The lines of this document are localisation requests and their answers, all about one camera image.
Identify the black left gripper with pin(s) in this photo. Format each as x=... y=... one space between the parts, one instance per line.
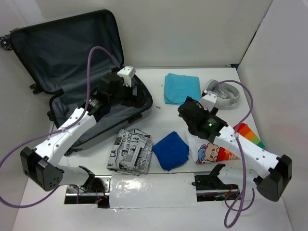
x=130 y=101

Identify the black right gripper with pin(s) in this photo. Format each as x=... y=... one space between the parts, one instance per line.
x=206 y=112

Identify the rainbow cartoon white shirt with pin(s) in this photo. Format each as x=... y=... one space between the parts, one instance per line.
x=205 y=152

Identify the dark blue towel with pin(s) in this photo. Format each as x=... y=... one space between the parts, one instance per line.
x=171 y=152

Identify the light blue shirt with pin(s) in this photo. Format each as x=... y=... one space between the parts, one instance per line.
x=178 y=87

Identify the newspaper print cloth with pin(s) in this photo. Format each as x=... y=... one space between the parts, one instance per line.
x=131 y=152

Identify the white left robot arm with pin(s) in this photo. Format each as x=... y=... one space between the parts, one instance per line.
x=41 y=163

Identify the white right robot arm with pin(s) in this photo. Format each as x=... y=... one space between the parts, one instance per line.
x=267 y=172

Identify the white grey headphones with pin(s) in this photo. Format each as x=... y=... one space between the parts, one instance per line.
x=226 y=94

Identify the dark grey hardshell suitcase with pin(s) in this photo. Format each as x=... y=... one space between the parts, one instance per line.
x=67 y=54

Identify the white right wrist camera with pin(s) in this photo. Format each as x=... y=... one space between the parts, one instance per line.
x=208 y=100

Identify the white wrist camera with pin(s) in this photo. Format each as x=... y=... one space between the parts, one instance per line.
x=127 y=73
x=208 y=100

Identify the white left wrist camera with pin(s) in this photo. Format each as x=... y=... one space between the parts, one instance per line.
x=127 y=73

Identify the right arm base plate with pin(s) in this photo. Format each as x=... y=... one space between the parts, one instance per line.
x=212 y=189

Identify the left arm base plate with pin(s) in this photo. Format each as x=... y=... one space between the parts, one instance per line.
x=97 y=194

